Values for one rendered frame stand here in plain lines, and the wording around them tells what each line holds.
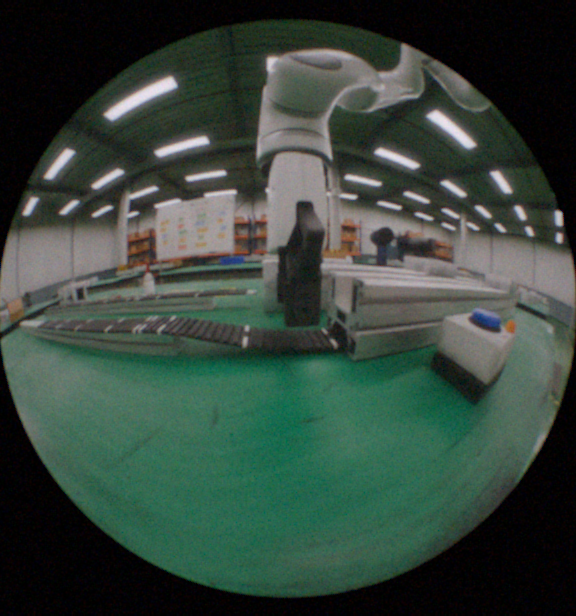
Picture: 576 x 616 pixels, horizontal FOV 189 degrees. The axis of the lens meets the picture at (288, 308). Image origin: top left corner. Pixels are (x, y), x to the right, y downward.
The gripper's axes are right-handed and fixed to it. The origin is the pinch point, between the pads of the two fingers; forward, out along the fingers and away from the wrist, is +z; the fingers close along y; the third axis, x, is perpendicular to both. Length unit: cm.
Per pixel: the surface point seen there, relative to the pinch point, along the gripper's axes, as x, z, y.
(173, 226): -160, -69, -292
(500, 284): 63, -5, 1
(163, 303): -25.9, 3.5, -17.1
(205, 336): -9.9, 3.0, 1.8
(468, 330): 13.8, -0.2, 12.5
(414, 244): 55, -13, -36
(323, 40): 77, -445, -117
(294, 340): 0.0, 4.6, 0.2
